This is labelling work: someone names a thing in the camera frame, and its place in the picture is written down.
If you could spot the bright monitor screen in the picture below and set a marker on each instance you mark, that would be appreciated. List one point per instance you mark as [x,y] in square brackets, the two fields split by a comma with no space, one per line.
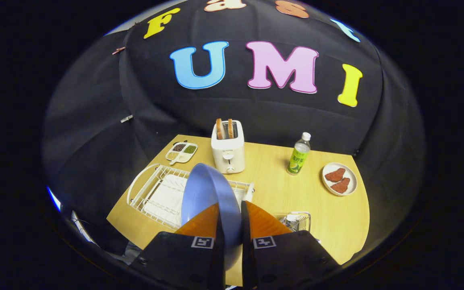
[53,198]

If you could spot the white divided grain tray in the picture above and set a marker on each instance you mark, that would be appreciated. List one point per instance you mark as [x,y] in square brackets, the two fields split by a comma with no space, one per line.
[181,153]

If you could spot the green label drink bottle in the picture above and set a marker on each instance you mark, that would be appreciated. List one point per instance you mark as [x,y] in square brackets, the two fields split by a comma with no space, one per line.
[298,159]

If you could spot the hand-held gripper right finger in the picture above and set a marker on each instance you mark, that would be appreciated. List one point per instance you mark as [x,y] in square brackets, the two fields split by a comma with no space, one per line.
[284,262]

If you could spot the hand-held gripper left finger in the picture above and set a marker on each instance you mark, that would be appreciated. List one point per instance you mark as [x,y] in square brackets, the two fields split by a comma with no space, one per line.
[179,262]

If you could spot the small white plate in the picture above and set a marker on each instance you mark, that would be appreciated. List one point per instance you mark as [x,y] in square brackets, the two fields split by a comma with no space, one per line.
[349,177]

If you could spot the white device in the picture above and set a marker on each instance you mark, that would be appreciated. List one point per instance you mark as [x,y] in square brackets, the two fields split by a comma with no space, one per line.
[82,227]

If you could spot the pink clothes peg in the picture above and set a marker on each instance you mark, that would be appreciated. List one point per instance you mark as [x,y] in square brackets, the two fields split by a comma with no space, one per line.
[118,50]

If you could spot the white toaster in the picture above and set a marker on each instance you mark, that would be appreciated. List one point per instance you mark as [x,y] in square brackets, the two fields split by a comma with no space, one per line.
[228,155]

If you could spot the toasted bread slice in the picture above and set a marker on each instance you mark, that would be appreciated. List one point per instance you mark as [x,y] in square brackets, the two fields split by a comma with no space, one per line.
[230,129]
[220,129]

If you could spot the blue plate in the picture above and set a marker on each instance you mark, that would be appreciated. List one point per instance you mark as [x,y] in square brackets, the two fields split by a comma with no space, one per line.
[210,189]

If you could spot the black backdrop cloth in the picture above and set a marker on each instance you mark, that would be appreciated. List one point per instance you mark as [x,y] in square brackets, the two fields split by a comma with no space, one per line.
[256,108]

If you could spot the red meat slice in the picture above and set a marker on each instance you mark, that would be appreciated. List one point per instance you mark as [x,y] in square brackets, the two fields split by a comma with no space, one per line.
[340,185]
[335,175]

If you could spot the white clothes peg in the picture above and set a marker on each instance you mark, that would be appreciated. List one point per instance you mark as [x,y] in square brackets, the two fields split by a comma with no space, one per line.
[126,119]

